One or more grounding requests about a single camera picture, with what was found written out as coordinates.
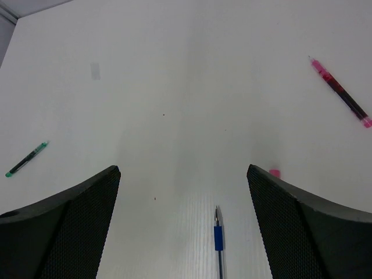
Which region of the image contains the pink marker cap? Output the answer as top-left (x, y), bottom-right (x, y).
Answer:
top-left (269, 169), bottom-right (281, 178)

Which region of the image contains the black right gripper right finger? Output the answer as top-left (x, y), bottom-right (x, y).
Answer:
top-left (247, 164), bottom-right (371, 278)

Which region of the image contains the blue ballpoint pen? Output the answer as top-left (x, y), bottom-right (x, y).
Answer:
top-left (213, 206), bottom-right (225, 279)

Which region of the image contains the red pink pen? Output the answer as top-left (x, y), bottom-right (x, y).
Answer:
top-left (309, 57), bottom-right (371, 128)

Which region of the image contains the green pen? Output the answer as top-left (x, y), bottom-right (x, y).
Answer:
top-left (5, 141), bottom-right (49, 178)

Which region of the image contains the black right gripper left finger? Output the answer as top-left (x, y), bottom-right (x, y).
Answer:
top-left (1, 166), bottom-right (121, 278)

